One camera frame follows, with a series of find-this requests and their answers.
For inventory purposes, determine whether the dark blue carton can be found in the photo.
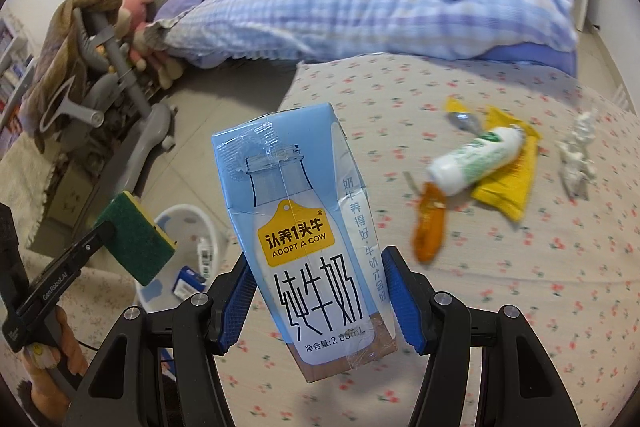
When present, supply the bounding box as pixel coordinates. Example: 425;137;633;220
171;268;208;297

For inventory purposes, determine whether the white patterned plastic bin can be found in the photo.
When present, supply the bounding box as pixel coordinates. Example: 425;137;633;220
135;204;221;313

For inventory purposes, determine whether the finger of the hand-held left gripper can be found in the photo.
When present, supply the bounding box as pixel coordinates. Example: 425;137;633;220
75;223;119;261

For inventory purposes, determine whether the beige lace cloth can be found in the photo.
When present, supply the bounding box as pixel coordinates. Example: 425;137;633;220
0;134;58;228

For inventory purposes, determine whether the yellow snack wrapper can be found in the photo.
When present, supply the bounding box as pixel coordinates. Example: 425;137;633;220
445;97;543;220

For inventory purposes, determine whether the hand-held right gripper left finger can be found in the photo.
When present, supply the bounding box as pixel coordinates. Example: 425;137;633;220
62;252;258;427

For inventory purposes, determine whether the green and yellow sponge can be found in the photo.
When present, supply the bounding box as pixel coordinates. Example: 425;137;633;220
94;191;178;287

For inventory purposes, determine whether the person's left hand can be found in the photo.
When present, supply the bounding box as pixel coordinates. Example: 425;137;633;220
22;304;91;413

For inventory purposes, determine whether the white bookshelf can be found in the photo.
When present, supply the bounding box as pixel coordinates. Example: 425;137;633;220
0;19;38;158

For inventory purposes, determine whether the crumpled silver foil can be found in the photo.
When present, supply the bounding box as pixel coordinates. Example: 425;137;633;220
447;111;483;135

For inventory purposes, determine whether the cherry print tablecloth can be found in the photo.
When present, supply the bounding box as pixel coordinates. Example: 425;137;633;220
210;52;640;427

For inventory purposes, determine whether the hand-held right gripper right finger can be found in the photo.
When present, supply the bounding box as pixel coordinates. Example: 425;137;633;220
381;246;583;427

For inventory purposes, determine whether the pink plush doll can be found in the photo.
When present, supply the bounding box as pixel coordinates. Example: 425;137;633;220
117;0;183;90

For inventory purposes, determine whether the cardboard box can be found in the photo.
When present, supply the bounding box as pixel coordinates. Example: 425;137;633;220
47;167;96;228

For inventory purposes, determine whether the light blue milk carton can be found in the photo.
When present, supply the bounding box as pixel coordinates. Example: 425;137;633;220
210;103;399;383

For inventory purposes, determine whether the grey adjustable chair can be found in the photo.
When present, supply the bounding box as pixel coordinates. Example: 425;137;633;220
37;4;178;208

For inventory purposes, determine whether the clear crumpled plastic wrap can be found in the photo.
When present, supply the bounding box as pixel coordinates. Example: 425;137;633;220
557;107;598;200

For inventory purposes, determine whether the orange plastic packet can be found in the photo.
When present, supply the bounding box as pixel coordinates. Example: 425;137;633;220
404;172;448;264

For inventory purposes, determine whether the brown fleece blanket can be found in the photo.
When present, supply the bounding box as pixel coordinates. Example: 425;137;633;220
22;0;126;138

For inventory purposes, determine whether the purple bed sheet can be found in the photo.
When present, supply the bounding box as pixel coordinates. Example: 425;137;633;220
477;41;578;76

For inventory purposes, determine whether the white bottle with green print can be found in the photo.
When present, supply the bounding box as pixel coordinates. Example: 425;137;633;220
430;125;525;196

